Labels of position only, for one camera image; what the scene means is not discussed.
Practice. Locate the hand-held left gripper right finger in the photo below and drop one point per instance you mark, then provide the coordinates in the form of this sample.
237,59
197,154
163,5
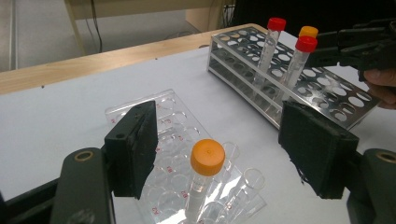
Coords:
317,149

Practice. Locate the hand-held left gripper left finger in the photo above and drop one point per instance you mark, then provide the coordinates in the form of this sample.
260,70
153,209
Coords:
134,149

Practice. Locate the orange cap test tube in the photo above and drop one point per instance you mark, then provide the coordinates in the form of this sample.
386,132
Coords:
308,31
208,157

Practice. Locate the red cap test tube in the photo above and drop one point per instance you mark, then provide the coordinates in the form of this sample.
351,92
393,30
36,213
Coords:
306,44
276,24

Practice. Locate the metal test tube rack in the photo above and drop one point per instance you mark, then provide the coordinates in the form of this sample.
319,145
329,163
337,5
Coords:
323,93

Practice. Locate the clear plastic tube rack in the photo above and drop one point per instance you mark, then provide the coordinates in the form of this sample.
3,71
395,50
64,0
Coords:
174,137

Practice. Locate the black curtain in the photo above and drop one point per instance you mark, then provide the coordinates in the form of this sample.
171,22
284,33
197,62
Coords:
311,12

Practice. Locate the wooden table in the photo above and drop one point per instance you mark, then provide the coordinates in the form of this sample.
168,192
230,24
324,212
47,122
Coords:
93,63

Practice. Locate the beige wooden furniture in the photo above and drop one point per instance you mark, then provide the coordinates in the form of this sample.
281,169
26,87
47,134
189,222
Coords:
140,7

